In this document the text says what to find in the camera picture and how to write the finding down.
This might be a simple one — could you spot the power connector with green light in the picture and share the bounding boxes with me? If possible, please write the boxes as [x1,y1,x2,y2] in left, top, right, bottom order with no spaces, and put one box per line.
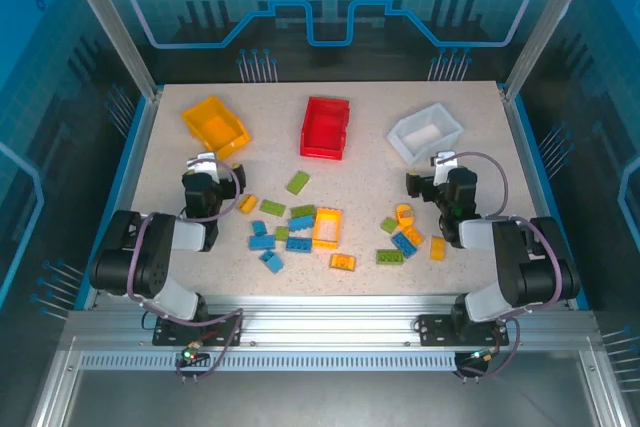
[175,341,211,368]
[457,346,501,373]

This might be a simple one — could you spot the metal sheet shelf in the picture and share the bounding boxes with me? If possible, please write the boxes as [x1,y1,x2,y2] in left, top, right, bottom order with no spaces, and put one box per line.
[62,369,601,427]

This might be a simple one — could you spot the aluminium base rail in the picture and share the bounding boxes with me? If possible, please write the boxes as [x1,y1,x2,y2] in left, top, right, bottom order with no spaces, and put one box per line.
[64,294,599,354]

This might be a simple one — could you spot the aluminium frame post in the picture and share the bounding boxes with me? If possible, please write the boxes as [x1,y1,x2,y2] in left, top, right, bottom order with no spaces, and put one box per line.
[55,0,164,101]
[502,0,607,101]

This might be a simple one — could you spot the slotted grey cable duct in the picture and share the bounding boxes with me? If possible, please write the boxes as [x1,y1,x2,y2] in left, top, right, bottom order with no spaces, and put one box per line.
[78,352,459,372]

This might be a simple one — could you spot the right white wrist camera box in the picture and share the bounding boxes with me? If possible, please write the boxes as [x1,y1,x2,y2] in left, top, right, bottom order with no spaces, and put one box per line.
[432,150,460,186]

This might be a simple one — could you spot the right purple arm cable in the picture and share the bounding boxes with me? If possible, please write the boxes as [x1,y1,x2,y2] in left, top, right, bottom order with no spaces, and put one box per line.
[449,150,566,381]

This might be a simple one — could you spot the blue table side rail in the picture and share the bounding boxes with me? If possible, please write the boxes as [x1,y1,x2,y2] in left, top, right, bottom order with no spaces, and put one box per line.
[73,94,164,312]
[502,91,592,312]

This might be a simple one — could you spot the orange round lego piece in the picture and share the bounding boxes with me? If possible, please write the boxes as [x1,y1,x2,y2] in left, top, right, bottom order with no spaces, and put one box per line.
[395,203,417,228]

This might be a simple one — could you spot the white plastic bin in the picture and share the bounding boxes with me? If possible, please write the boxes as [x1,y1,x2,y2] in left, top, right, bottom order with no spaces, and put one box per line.
[386,102,464,166]

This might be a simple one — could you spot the blue sloped lego brick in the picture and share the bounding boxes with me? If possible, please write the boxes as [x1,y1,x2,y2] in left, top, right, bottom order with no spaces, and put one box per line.
[258,250,284,274]

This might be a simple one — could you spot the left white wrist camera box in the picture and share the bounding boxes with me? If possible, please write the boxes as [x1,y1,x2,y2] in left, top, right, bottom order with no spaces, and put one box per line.
[187,151,220,174]

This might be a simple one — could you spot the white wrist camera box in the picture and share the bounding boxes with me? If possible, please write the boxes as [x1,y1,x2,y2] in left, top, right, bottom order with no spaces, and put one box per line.
[432,150,460,186]
[187,151,220,174]

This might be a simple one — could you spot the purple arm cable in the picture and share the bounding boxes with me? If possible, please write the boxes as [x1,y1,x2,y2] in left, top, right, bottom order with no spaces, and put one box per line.
[449,150,566,381]
[127,157,245,384]

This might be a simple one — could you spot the red plastic bin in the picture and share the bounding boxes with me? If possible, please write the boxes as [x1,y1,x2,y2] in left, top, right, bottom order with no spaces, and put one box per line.
[299,95,351,162]

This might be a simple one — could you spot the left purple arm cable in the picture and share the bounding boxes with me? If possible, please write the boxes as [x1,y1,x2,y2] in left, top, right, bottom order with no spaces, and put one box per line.
[127,157,245,384]

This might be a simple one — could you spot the yellow plastic bin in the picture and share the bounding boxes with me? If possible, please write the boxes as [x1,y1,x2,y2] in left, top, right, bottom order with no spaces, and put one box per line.
[180,95,253,161]

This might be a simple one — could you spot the yellow lego window frame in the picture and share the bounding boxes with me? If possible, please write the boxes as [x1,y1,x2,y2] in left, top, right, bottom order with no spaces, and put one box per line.
[312,207,344,250]

